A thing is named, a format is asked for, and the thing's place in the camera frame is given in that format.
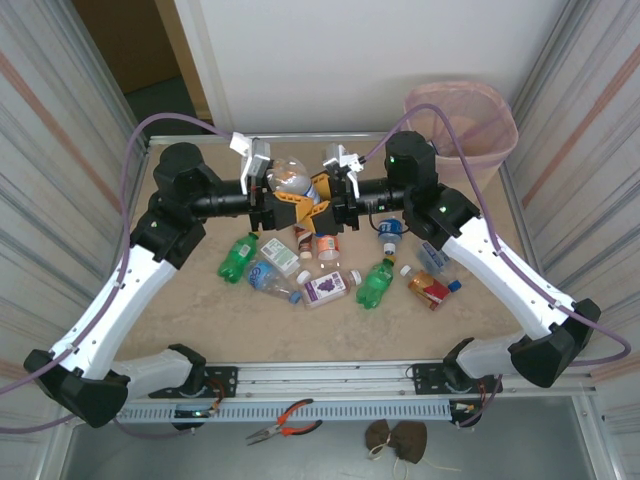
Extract pepsi label bottle blue cap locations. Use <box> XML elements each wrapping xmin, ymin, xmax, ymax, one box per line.
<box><xmin>266</xmin><ymin>156</ymin><xmax>324</xmax><ymax>204</ymax></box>

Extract orange label orange cap bottle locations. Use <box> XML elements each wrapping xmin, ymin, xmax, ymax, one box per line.
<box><xmin>315</xmin><ymin>232</ymin><xmax>344</xmax><ymax>264</ymax></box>

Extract blue label white cap bottle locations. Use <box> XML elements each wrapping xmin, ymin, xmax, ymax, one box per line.
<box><xmin>375</xmin><ymin>215</ymin><xmax>405</xmax><ymax>256</ymax></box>

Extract light blue label bottle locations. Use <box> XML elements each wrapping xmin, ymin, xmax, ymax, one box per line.
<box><xmin>243</xmin><ymin>259</ymin><xmax>302</xmax><ymax>305</ymax></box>

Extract green plastic bottle yellow cap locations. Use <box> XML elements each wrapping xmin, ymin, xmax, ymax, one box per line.
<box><xmin>216</xmin><ymin>231</ymin><xmax>262</xmax><ymax>285</ymax></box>
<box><xmin>355</xmin><ymin>254</ymin><xmax>396</xmax><ymax>311</ymax></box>

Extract pink trash bin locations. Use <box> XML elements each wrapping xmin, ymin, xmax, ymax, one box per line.
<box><xmin>402</xmin><ymin>82</ymin><xmax>520</xmax><ymax>172</ymax></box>

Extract brown label plastic bottle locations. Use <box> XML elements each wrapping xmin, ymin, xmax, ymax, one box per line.
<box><xmin>292</xmin><ymin>224</ymin><xmax>315</xmax><ymax>261</ymax></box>

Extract white green label bottle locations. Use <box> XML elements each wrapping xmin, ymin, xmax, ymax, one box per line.
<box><xmin>257</xmin><ymin>237</ymin><xmax>312</xmax><ymax>286</ymax></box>

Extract purple grape label bottle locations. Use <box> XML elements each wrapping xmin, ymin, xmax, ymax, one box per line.
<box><xmin>299</xmin><ymin>269</ymin><xmax>364</xmax><ymax>312</ymax></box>

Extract tan wooden door jamb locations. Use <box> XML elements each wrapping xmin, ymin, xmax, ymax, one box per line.
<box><xmin>153</xmin><ymin>0</ymin><xmax>212</xmax><ymax>121</ymax></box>

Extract red yellow label bottle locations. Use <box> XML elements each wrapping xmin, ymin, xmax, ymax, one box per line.
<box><xmin>398</xmin><ymin>263</ymin><xmax>453</xmax><ymax>312</ymax></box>

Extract brown door panel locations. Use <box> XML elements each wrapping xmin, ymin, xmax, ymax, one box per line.
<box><xmin>72</xmin><ymin>0</ymin><xmax>184</xmax><ymax>96</ymax></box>

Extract brown cloth pouch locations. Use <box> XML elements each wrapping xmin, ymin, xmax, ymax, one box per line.
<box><xmin>363</xmin><ymin>419</ymin><xmax>429</xmax><ymax>464</ymax></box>

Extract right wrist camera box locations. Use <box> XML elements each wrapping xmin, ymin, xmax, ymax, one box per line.
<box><xmin>322</xmin><ymin>143</ymin><xmax>364</xmax><ymax>199</ymax></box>

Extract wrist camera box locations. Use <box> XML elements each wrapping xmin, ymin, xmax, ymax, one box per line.
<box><xmin>322</xmin><ymin>143</ymin><xmax>364</xmax><ymax>199</ymax></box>
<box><xmin>228</xmin><ymin>130</ymin><xmax>273</xmax><ymax>196</ymax></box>

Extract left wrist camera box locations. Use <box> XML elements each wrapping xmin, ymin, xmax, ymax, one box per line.
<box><xmin>228</xmin><ymin>130</ymin><xmax>273</xmax><ymax>196</ymax></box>

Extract aluminium table edge rail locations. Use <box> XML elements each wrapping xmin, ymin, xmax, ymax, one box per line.
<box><xmin>147</xmin><ymin>131</ymin><xmax>409</xmax><ymax>147</ymax></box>

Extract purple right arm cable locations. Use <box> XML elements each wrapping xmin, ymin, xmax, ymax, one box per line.
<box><xmin>359</xmin><ymin>103</ymin><xmax>633</xmax><ymax>431</ymax></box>

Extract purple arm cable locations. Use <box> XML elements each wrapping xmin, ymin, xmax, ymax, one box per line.
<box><xmin>0</xmin><ymin>113</ymin><xmax>239</xmax><ymax>440</ymax></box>
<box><xmin>359</xmin><ymin>103</ymin><xmax>633</xmax><ymax>431</ymax></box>

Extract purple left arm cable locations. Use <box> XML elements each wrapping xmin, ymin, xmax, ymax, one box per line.
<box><xmin>0</xmin><ymin>113</ymin><xmax>239</xmax><ymax>440</ymax></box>

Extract white door frame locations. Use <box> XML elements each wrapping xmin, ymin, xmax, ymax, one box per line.
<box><xmin>172</xmin><ymin>0</ymin><xmax>236</xmax><ymax>135</ymax></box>

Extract aluminium frame post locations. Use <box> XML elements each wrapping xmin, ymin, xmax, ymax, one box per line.
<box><xmin>508</xmin><ymin>0</ymin><xmax>587</xmax><ymax>114</ymax></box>
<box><xmin>44</xmin><ymin>0</ymin><xmax>151</xmax><ymax>149</ymax></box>

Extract long aluminium mounting rail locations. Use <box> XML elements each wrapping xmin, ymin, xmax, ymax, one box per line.
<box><xmin>53</xmin><ymin>355</ymin><xmax>600</xmax><ymax>402</ymax></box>

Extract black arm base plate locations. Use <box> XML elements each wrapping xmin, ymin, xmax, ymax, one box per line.
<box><xmin>410</xmin><ymin>360</ymin><xmax>504</xmax><ymax>396</ymax></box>
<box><xmin>148</xmin><ymin>366</ymin><xmax>239</xmax><ymax>400</ymax></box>

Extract grey slotted cable duct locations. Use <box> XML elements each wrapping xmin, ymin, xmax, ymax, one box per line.
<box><xmin>119</xmin><ymin>399</ymin><xmax>457</xmax><ymax>425</ymax></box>

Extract orange handled pliers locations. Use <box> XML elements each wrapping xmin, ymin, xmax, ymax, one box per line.
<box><xmin>244</xmin><ymin>398</ymin><xmax>324</xmax><ymax>447</ymax></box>

